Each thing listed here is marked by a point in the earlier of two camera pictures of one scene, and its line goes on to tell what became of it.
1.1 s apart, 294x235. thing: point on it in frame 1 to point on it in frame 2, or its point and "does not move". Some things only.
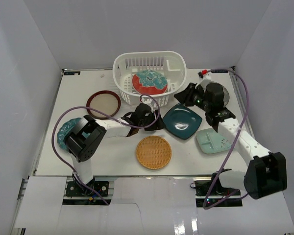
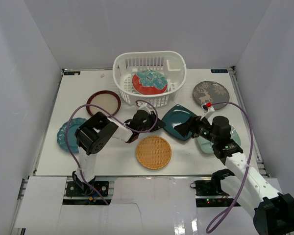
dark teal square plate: (182, 121) does not move
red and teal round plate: (149, 82) does not move
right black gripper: (185, 97) to (191, 125)
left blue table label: (71, 73) does not move
